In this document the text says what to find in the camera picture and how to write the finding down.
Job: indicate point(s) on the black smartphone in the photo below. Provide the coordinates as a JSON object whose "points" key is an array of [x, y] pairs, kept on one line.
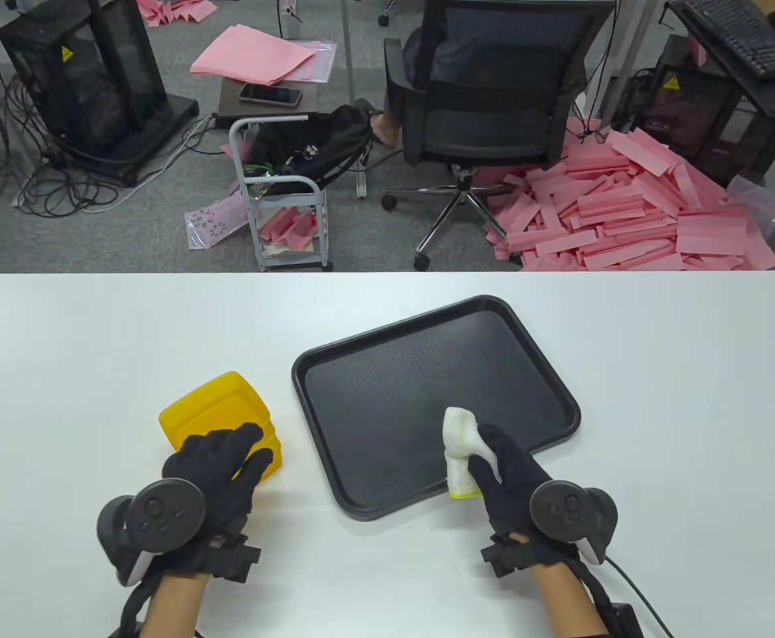
{"points": [[271, 95]]}

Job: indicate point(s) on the person's left hand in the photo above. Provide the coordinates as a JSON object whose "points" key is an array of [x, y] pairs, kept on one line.
{"points": [[221, 478]]}

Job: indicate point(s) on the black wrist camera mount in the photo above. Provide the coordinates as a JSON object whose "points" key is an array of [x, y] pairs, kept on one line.
{"points": [[131, 608], [623, 621]]}

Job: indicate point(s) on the white desk leg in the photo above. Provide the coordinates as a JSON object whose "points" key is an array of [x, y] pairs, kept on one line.
{"points": [[349, 66], [633, 40]]}

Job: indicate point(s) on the scattered pink paper strips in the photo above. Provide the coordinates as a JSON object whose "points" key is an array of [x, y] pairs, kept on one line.
{"points": [[175, 10]]}

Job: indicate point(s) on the person's right forearm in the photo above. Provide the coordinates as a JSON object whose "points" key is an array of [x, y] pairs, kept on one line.
{"points": [[567, 601]]}

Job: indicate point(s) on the white rolling cart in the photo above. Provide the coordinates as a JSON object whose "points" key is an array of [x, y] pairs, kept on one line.
{"points": [[248, 199]]}

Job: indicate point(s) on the pile of pink foam strips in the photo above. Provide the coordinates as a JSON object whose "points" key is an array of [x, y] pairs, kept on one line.
{"points": [[627, 212]]}

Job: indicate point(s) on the small bunch of pink strips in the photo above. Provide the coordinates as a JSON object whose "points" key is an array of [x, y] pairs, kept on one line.
{"points": [[288, 226]]}

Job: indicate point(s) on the black plastic tray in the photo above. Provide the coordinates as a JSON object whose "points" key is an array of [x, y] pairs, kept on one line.
{"points": [[414, 399]]}

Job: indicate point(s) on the grey right hand controller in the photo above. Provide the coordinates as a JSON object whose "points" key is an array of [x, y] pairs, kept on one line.
{"points": [[570, 515]]}

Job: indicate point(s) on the grey hand controller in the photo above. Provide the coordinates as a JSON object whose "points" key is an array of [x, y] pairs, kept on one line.
{"points": [[161, 515], [570, 515]]}

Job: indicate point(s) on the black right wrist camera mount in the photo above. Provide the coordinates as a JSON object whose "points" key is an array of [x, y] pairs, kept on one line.
{"points": [[623, 621]]}

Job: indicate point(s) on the printed clear plastic bag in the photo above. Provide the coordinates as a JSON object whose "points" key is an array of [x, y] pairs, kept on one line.
{"points": [[211, 222]]}

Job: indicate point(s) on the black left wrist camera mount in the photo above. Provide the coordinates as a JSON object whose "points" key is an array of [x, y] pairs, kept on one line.
{"points": [[131, 608]]}

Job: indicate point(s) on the person's right hand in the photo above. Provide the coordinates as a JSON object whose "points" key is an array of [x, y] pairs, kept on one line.
{"points": [[510, 478]]}

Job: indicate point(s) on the black keyboard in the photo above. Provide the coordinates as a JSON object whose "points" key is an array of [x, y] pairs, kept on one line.
{"points": [[740, 33]]}

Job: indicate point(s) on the black mesh equipment cabinet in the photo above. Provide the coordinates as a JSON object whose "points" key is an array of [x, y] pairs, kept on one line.
{"points": [[693, 113], [82, 86]]}

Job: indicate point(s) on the grey left hand controller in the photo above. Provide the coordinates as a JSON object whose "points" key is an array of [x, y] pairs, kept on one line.
{"points": [[161, 515]]}

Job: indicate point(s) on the person's left forearm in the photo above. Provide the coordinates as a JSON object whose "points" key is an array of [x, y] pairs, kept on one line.
{"points": [[171, 608]]}

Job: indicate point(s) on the flat clear plastic sleeve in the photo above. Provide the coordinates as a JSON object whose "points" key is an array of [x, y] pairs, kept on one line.
{"points": [[321, 63]]}

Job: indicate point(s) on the white yellow-edged dish cloth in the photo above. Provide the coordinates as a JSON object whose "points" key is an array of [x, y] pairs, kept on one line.
{"points": [[460, 438]]}

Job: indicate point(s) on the yellow plastic food container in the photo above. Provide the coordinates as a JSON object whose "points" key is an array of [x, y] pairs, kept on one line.
{"points": [[273, 435], [282, 458], [215, 405]]}

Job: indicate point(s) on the crumpled clear plastic bag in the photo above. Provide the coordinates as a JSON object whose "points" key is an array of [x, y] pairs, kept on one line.
{"points": [[760, 199]]}

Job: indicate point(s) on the black mesh office chair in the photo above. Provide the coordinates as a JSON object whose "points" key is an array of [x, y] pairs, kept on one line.
{"points": [[494, 126]]}

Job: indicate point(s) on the stack of pink sheets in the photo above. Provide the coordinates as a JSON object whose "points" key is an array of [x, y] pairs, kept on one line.
{"points": [[254, 56]]}

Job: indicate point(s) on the black backpack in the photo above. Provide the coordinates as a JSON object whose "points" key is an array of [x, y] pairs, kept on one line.
{"points": [[321, 146]]}

